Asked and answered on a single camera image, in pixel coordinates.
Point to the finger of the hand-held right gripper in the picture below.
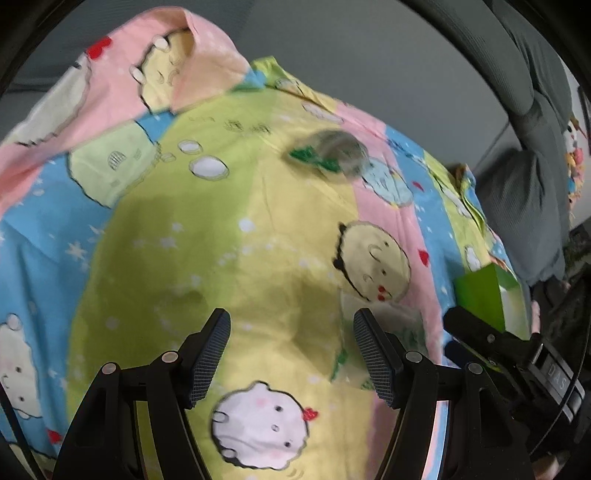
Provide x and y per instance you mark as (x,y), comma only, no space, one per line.
(471,325)

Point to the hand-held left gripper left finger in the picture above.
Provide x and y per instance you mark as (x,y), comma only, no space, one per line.
(210,355)

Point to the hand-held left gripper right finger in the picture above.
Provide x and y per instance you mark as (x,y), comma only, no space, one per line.
(376,360)

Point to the green cardboard box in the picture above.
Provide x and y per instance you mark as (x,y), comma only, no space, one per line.
(480,290)

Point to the blurred clear packet green print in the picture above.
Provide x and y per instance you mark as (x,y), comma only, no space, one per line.
(332,150)

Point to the cartoon printed blanket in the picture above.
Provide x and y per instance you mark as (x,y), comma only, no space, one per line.
(184,230)

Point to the colourful plush toy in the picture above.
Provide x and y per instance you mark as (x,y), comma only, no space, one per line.
(572,157)

